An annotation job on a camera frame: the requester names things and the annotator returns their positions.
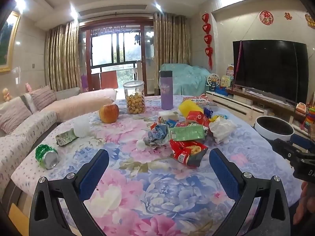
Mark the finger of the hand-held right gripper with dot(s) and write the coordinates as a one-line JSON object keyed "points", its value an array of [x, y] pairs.
{"points": [[286, 150], [301, 141]]}

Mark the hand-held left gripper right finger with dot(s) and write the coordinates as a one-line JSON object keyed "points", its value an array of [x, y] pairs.
{"points": [[225, 174]]}

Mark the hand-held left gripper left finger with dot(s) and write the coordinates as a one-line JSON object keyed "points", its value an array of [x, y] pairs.
{"points": [[94, 174]]}

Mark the white trash bin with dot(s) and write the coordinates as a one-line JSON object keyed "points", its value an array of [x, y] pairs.
{"points": [[264, 134]]}

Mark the white tissue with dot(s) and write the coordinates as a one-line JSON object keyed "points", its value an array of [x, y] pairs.
{"points": [[222, 130]]}

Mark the red snack bag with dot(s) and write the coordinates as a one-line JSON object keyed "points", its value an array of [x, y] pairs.
{"points": [[183, 150]]}

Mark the small white ball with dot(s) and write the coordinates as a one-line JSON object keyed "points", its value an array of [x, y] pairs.
{"points": [[141, 145]]}

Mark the large green snack packet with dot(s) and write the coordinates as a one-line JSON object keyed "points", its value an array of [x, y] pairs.
{"points": [[188, 132]]}

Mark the blue wrapper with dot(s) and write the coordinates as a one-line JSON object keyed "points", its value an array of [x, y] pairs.
{"points": [[157, 134]]}

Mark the yellow foam fruit net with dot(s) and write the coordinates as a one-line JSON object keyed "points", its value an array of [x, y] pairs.
{"points": [[189, 107]]}

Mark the person's right hand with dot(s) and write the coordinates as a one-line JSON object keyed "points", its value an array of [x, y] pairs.
{"points": [[306, 209]]}

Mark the toy phone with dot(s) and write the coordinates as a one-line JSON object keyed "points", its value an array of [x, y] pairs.
{"points": [[301, 108]]}

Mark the small green snack packet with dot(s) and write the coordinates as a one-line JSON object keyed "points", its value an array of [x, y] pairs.
{"points": [[65, 137]]}

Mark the white foam fruit net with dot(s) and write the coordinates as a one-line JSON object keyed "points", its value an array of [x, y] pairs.
{"points": [[81, 127]]}

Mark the crushed green can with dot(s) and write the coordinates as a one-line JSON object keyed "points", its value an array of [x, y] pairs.
{"points": [[45, 156]]}

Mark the red apple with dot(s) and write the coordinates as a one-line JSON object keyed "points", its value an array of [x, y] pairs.
{"points": [[109, 113]]}

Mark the white television cabinet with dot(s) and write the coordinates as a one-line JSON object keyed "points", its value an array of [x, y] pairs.
{"points": [[233, 103]]}

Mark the stack of books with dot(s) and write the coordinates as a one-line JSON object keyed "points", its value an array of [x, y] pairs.
{"points": [[206, 103]]}

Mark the black television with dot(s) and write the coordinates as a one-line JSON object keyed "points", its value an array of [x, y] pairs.
{"points": [[270, 71]]}

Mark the pink patterned sofa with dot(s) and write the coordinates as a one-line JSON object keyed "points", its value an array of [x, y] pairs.
{"points": [[29, 127]]}

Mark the clear jar of yellow balls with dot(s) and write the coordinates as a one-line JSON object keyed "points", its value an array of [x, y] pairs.
{"points": [[134, 100]]}

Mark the blue toy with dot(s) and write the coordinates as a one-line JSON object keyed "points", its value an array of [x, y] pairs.
{"points": [[224, 91]]}

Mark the pink striped cushion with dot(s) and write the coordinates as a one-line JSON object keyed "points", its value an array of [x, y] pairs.
{"points": [[43, 98], [14, 115]]}

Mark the colourful toy house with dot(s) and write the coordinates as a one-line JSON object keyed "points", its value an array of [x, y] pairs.
{"points": [[226, 80]]}

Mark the ferris wheel toy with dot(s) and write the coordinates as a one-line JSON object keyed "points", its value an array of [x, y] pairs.
{"points": [[213, 80]]}

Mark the red hanging cloth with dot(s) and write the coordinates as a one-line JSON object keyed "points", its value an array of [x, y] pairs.
{"points": [[108, 80]]}

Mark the purple thermos bottle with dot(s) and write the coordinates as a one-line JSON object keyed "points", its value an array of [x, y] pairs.
{"points": [[166, 95]]}

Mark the teal covered chair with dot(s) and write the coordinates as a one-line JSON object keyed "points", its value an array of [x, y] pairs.
{"points": [[189, 78]]}

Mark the pink plush toy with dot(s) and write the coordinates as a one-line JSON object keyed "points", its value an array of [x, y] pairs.
{"points": [[28, 87]]}

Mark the yellow plush bear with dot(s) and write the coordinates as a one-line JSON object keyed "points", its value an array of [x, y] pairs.
{"points": [[7, 94]]}

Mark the golden curtain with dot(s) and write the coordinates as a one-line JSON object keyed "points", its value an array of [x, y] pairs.
{"points": [[172, 44], [62, 59]]}

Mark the wooden framed glass door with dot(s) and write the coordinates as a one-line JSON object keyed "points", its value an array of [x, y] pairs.
{"points": [[110, 49]]}

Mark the gold framed picture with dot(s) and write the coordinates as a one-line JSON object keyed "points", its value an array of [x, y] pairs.
{"points": [[9, 41]]}

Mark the small red wall sticker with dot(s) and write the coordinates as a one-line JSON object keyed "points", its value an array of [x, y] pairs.
{"points": [[288, 16]]}

